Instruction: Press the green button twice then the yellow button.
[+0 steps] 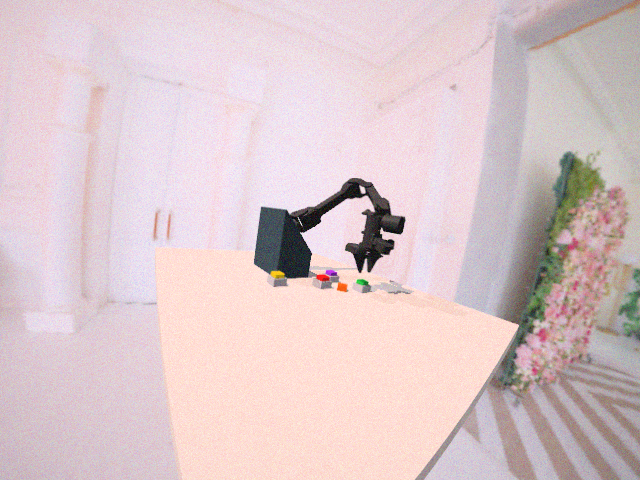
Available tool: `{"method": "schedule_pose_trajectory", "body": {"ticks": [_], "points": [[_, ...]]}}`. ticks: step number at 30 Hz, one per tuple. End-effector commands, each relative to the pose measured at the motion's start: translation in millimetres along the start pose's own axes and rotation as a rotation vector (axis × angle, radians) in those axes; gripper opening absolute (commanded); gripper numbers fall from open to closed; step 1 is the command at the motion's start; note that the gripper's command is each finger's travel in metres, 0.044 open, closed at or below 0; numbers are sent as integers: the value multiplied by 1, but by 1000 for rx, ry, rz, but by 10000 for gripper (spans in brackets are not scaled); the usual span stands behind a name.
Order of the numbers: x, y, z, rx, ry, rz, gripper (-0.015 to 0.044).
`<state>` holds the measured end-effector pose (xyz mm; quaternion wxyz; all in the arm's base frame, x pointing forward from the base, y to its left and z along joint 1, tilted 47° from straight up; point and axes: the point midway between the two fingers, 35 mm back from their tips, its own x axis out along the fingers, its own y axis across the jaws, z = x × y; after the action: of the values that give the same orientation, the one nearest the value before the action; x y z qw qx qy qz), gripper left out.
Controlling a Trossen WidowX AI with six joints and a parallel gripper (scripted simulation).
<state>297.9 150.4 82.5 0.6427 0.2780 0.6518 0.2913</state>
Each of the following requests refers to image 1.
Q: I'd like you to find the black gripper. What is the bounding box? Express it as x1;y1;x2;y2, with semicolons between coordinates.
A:
345;228;384;274

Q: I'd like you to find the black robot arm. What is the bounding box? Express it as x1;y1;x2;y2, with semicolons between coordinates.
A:
290;178;406;255

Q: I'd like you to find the yellow button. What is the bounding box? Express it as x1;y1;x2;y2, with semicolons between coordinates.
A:
267;272;287;287

